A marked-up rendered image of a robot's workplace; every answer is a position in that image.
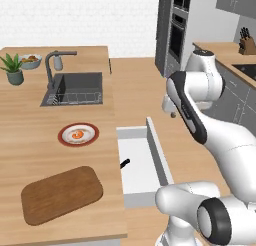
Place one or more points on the dark grey tap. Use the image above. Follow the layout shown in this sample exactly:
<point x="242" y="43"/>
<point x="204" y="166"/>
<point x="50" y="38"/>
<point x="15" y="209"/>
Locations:
<point x="49" y="66"/>

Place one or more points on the dark grey sink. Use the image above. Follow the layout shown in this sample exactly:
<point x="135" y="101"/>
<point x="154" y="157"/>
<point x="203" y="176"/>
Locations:
<point x="80" y="83"/>

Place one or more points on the grey bowl of food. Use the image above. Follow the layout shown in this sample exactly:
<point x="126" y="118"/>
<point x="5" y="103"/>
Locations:
<point x="30" y="62"/>

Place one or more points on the grey soap dispenser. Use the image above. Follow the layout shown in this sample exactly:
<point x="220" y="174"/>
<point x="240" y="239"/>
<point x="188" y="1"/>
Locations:
<point x="58" y="62"/>

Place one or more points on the red rimmed white plate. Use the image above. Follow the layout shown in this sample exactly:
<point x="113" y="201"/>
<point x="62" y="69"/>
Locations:
<point x="63" y="136"/>

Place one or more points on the grey wall cupboards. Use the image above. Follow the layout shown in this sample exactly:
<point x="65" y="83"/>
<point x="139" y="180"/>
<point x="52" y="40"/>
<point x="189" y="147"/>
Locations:
<point x="238" y="1"/>

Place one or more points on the black wall oven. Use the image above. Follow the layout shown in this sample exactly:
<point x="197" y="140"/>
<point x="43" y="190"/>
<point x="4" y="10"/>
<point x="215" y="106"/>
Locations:
<point x="176" y="40"/>

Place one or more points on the black hob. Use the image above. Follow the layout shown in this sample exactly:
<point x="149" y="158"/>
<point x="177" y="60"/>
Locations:
<point x="247" y="71"/>

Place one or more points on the orange piece of meat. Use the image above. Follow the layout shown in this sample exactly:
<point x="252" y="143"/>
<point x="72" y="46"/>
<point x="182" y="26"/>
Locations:
<point x="77" y="134"/>

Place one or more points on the wooden knife block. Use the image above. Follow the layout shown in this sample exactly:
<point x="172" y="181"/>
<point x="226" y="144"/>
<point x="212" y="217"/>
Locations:
<point x="247" y="45"/>

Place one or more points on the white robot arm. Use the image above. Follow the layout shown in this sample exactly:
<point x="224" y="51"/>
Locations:
<point x="230" y="150"/>

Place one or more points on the white open drawer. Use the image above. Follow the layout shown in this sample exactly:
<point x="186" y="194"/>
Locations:
<point x="140" y="170"/>

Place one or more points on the grey base cupboards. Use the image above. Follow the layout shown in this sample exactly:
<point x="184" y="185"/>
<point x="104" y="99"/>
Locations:
<point x="238" y="101"/>

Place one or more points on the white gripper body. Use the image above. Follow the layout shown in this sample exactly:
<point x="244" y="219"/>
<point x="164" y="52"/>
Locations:
<point x="168" y="104"/>

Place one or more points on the brown wooden cutting board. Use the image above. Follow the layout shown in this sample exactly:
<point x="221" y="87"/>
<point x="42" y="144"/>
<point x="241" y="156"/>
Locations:
<point x="61" y="195"/>

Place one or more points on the grey tall cabinet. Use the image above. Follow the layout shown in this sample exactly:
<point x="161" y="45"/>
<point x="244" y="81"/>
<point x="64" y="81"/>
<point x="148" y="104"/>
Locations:
<point x="163" y="30"/>

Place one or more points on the green plant in grey pot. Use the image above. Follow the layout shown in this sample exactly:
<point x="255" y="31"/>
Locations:
<point x="14" y="73"/>

